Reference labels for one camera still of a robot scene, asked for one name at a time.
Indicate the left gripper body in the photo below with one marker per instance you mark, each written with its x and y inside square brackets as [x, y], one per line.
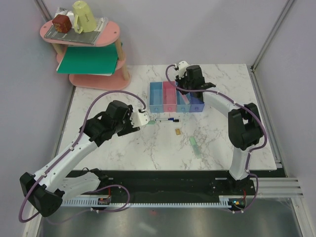
[128, 127]

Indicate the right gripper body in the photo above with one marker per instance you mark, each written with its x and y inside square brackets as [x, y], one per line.
[184, 83]

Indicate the pink highlighter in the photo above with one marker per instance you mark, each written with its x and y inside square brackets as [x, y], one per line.
[183, 99]

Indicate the pink drawer bin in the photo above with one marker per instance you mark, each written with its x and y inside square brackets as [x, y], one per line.
[169, 97]

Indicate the light blue drawer bin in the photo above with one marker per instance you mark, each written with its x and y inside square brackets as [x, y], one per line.
[182, 108]

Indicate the purple drawer bin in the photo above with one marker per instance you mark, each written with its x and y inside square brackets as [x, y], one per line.
[197, 104]

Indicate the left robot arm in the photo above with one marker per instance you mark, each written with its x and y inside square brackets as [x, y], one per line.
[50, 186]

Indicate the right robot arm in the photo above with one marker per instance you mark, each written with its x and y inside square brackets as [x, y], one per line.
[245, 129]

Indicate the blue cap marker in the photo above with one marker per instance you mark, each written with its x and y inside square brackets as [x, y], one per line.
[165, 119]

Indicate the black cap marker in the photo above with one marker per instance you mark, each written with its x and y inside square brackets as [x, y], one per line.
[175, 120]

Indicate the pink wooden tiered shelf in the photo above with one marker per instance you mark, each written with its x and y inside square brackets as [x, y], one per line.
[118, 80]

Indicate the small yellow eraser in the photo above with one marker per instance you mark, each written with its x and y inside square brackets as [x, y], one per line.
[177, 131]

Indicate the green folder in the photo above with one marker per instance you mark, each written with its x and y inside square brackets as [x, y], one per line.
[89, 60]

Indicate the grey magazine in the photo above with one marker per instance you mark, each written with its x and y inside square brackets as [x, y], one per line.
[71, 36]

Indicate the yellow mug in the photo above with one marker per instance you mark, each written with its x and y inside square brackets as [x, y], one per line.
[84, 21]

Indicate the red brown cube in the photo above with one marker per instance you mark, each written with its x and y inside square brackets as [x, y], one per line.
[62, 23]

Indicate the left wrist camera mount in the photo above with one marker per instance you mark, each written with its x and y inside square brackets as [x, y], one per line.
[139, 119]

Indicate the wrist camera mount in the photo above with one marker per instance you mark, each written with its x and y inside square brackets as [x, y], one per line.
[139, 119]
[180, 67]

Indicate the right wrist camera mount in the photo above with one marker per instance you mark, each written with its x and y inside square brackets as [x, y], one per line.
[180, 67]

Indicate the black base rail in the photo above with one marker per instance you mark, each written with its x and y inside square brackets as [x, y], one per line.
[157, 187]

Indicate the white cable duct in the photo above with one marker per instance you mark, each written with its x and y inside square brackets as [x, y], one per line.
[101, 202]

